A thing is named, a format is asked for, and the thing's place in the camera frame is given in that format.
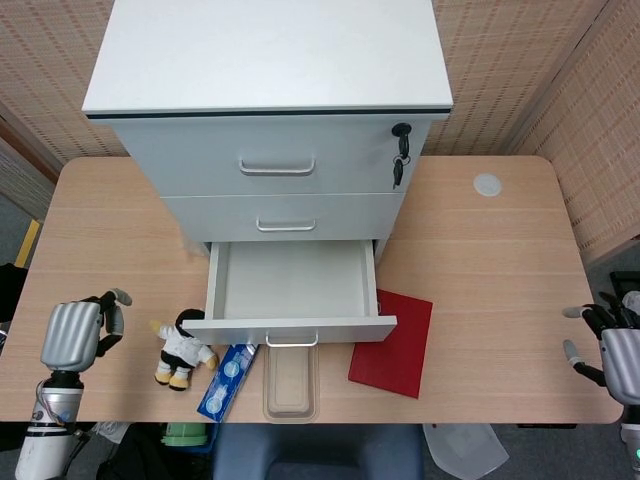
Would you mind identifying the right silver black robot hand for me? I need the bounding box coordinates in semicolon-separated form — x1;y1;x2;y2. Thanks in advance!
562;291;640;407

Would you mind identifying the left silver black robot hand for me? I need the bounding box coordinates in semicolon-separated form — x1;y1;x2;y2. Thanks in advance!
39;287;134;374

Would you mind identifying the white shallow drawer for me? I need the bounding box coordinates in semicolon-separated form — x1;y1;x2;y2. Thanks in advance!
181;239;399;347

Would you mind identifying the white drawer with lock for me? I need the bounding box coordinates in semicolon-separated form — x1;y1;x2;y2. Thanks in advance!
115;113;432;197

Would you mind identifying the white middle-size drawer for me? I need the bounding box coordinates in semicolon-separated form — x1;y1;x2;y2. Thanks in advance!
160;192;404;245

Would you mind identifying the white drawer cabinet body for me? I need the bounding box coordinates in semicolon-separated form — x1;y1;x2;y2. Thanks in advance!
82;0;455;274

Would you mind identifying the black-headed plush doll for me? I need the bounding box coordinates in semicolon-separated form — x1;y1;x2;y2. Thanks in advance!
149;308;221;392

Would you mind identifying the green bottle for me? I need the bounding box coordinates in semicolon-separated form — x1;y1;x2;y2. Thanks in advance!
160;422;210;449

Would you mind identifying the blue white toothpaste box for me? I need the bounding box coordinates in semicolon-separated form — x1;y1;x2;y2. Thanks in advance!
196;342;261;424

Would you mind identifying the translucent white plastic bin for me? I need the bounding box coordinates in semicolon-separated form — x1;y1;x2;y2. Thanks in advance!
422;423;510;480

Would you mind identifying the red hardcover book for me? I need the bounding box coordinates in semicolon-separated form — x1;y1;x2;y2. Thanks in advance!
347;288;434;400

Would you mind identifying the clear plastic container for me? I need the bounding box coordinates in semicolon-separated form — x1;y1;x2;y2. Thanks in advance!
262;343;321;421

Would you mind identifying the blue chair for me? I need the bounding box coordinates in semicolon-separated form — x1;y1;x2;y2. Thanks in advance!
212;423;425;480

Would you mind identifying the black hanging key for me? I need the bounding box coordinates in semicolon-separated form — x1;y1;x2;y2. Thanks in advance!
392;155;412;190

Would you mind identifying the black key in lock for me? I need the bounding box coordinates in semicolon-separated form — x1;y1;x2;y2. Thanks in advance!
391;122;414;157

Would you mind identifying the grey round cable grommet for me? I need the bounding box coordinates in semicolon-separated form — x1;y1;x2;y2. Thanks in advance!
472;172;504;197

